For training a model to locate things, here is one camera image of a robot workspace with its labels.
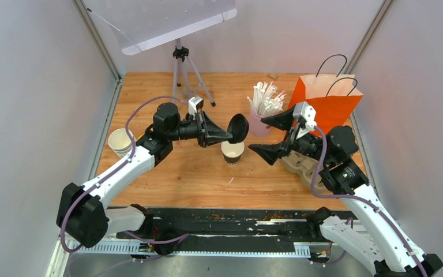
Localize bundle of wrapped straws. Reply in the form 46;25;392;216
247;82;287;117

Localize white reflector board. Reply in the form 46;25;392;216
86;0;238;56

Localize grey tripod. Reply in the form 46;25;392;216
172;38;216;107

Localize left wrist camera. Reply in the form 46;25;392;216
186;96;204;120

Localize pink straw holder cup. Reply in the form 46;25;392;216
249;108;272;138

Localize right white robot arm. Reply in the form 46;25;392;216
249;102;443;276

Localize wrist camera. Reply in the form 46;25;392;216
186;96;204;120
292;102;317;140

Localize black cup lid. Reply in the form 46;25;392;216
227;113;250;144

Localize orange paper bag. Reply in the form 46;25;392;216
287;71;363;134

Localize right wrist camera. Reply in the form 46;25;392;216
292;102;317;140

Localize stack of paper cups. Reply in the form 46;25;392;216
108;128;134;158

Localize black paper coffee cup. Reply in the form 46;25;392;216
221;141;245;165

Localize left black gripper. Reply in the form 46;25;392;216
168;109;233;148

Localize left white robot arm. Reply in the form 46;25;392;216
57;102;246;248

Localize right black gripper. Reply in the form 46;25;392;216
247;104;333;165

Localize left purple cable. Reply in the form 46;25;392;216
59;95;190;264

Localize cardboard cup carrier tray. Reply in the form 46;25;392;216
280;151;318;189

